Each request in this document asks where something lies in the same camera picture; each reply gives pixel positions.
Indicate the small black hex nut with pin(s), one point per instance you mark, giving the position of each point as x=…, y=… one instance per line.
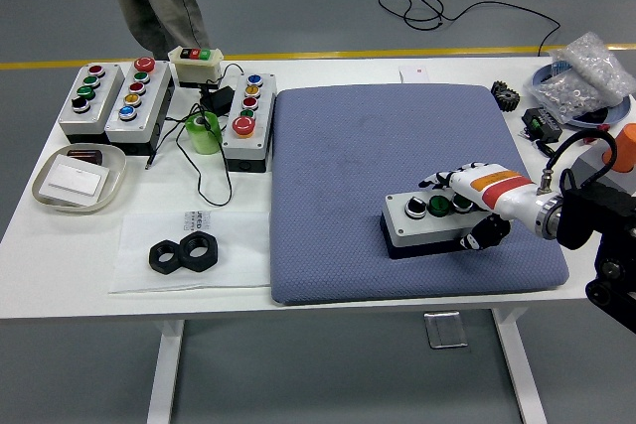
x=156, y=257

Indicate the grey box orange button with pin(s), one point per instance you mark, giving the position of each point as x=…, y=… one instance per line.
x=627, y=146

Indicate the metal floor plate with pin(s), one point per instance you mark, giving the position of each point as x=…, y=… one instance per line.
x=445, y=329

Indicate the small black clip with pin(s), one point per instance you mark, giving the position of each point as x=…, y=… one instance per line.
x=545, y=149

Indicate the grey control box black knob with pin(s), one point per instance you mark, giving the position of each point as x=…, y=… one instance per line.
x=94, y=111

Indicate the black module green terminals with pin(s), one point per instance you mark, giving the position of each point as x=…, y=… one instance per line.
x=544, y=125

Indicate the dark brown small block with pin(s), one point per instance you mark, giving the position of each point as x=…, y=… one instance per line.
x=84, y=155

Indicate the black metal gear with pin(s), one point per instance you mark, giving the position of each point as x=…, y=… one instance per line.
x=506, y=96

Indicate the clear bag of washers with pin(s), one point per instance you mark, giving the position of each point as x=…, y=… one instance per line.
x=566, y=96

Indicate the small red clip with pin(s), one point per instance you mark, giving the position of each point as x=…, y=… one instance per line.
x=593, y=137

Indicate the black power adapter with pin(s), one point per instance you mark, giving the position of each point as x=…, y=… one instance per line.
x=217, y=100

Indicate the grey four-button control box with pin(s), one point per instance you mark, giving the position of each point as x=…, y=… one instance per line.
x=397, y=225

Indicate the large black hex nut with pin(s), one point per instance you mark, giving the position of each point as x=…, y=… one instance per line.
x=211, y=252

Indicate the white oval tray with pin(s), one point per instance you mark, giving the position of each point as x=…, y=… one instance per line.
x=115, y=176

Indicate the white card red mark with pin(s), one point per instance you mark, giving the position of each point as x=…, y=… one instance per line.
x=413, y=75

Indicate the blue round plate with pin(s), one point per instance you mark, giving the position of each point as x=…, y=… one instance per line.
x=616, y=113

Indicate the white table leg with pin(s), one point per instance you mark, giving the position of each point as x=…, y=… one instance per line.
x=522, y=374
x=166, y=374

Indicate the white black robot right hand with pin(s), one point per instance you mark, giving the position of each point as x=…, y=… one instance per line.
x=497, y=190

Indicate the green tape roll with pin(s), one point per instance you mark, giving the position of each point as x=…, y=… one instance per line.
x=204, y=141

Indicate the blue-grey padded mat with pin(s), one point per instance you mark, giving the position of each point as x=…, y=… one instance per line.
x=348, y=171

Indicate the bubble wrap bag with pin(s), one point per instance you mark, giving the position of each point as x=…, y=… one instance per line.
x=596, y=66

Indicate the grey five-button box short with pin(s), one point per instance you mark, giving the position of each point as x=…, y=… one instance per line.
x=263, y=111

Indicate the cream three-button switch box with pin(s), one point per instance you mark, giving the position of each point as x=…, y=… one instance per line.
x=196, y=69

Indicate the grey five-button box long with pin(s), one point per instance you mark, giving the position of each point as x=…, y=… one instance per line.
x=149, y=101

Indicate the white wall switch plate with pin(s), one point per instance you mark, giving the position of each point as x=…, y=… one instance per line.
x=74, y=181

